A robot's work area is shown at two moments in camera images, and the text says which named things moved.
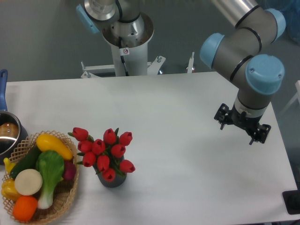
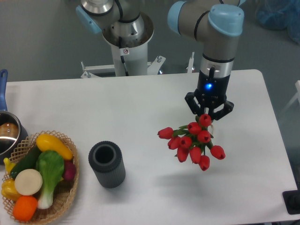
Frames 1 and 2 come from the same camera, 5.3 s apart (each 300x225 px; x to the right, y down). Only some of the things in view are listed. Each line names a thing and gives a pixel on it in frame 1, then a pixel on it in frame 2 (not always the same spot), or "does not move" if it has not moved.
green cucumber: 29,161 does not move
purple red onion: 70,170 does not move
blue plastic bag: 291,10 does not move
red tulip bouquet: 105,157 to 193,139
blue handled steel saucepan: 12,137 does not move
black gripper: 259,132 to 211,92
